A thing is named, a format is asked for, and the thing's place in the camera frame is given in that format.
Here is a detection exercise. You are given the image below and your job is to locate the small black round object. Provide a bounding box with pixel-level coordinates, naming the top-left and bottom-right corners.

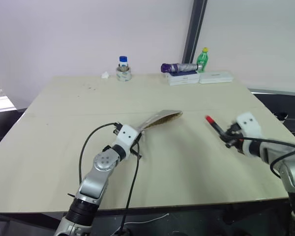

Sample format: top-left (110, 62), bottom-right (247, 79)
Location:
top-left (275, 111), bottom-right (289, 121)

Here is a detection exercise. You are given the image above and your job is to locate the blue capped small bottle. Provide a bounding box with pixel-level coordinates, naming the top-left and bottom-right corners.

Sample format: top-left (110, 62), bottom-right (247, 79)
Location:
top-left (118, 56), bottom-right (128, 72)

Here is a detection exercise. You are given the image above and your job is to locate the purple lying bottle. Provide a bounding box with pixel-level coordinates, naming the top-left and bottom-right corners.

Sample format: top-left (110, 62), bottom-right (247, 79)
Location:
top-left (160, 62), bottom-right (200, 73)

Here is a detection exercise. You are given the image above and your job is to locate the green plastic bottle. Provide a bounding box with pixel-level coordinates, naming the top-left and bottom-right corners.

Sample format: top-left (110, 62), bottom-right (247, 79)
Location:
top-left (196, 47), bottom-right (209, 73)

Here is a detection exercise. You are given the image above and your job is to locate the white tape roll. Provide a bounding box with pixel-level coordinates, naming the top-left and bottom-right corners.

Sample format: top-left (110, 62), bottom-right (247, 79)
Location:
top-left (116, 64), bottom-right (132, 83)

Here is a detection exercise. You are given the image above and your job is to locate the red marker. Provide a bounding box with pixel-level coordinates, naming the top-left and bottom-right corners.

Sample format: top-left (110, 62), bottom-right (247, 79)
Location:
top-left (205, 115), bottom-right (225, 136)

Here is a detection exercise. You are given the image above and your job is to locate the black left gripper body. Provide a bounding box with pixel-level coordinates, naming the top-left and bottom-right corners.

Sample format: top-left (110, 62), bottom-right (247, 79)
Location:
top-left (112, 121), bottom-right (124, 136)

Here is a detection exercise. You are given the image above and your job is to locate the dark grey wall post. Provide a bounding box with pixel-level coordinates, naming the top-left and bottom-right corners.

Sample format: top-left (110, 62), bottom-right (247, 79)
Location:
top-left (181, 0), bottom-right (208, 65)

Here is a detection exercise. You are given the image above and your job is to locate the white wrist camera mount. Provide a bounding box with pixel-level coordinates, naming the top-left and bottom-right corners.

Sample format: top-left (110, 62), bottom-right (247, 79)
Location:
top-left (115, 124), bottom-right (142, 156)
top-left (236, 111), bottom-right (263, 144)

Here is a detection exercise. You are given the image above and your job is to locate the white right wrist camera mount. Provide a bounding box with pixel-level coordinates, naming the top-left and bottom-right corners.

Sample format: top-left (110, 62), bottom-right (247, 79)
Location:
top-left (236, 111), bottom-right (263, 144)

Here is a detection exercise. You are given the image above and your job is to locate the white cable on floor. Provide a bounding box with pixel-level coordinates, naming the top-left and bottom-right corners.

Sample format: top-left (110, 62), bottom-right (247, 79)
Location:
top-left (124, 212), bottom-right (170, 226)

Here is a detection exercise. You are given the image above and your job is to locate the plain white flat box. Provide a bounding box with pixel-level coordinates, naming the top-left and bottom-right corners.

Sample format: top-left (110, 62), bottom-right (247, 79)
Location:
top-left (199, 70), bottom-right (235, 85)

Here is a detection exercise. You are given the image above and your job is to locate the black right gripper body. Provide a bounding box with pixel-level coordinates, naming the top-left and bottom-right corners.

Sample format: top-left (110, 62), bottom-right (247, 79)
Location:
top-left (225, 121), bottom-right (244, 151)

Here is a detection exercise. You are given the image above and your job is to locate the white box with blue label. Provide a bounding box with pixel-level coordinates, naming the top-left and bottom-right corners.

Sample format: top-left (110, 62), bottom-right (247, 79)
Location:
top-left (167, 70), bottom-right (201, 87)

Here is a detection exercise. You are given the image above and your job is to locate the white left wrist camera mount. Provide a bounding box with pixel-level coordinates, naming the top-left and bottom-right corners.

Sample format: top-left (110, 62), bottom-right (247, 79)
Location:
top-left (115, 124), bottom-right (142, 156)

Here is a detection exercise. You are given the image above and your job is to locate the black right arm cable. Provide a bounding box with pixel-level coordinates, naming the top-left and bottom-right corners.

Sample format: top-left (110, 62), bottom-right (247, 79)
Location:
top-left (236, 137), bottom-right (295, 178)

